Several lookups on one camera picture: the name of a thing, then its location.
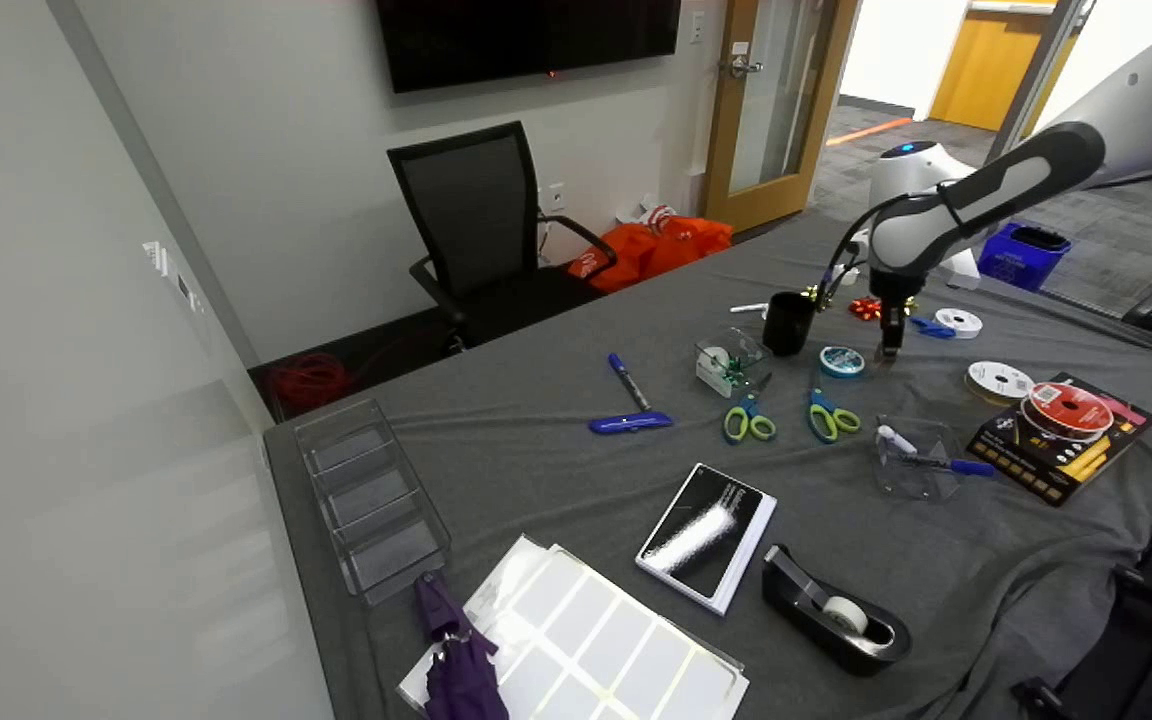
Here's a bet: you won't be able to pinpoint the white label sheet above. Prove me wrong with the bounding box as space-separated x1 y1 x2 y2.
397 532 753 720

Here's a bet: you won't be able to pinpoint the yellow door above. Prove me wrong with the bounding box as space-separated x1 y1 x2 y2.
928 4 1048 136

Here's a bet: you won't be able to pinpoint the blue plastic bin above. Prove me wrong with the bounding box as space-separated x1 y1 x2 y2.
977 214 1077 296

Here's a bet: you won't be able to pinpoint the black mug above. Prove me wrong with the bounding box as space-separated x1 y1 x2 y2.
759 288 821 361

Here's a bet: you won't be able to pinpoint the teal mint tin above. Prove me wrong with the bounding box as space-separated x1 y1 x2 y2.
815 341 873 385

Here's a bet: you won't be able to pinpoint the black tape dispenser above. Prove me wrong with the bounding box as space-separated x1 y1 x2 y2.
755 540 916 675

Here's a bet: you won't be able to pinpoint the wooden framed glass door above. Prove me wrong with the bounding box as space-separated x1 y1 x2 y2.
701 0 858 234

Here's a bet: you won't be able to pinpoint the white ribbon spool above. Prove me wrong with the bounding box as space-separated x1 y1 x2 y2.
930 305 989 344
963 356 1039 408

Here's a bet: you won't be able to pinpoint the thick blue marker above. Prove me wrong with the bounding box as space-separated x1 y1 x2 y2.
584 408 676 439

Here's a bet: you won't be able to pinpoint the red cable coil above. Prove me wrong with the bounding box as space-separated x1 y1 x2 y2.
267 352 359 420

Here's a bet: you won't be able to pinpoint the orange plastic bag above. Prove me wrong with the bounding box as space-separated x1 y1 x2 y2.
569 212 736 296

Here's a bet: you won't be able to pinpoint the black wall television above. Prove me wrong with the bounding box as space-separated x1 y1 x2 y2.
373 0 683 97

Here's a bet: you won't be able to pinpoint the blue and white pen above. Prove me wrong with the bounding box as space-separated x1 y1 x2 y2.
873 420 1005 481

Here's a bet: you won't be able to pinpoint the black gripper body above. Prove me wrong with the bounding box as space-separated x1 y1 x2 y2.
873 262 916 330

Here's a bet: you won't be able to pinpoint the black mesh office chair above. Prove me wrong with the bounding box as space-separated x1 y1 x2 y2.
384 116 622 352

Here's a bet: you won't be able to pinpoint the clear plastic container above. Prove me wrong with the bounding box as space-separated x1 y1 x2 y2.
873 416 969 509

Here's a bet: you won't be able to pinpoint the clear organizer tray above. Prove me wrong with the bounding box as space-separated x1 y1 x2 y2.
292 398 455 610

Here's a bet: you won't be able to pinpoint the small clear plastic box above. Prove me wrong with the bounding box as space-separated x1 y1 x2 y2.
691 330 773 405

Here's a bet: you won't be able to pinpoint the blue and green scissors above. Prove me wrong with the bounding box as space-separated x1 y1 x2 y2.
714 385 785 448
803 385 865 448

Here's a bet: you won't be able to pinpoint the orange ribbon spool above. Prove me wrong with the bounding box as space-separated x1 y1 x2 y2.
1018 378 1119 444

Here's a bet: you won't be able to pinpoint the purple cloth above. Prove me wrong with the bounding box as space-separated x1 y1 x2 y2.
411 573 511 720

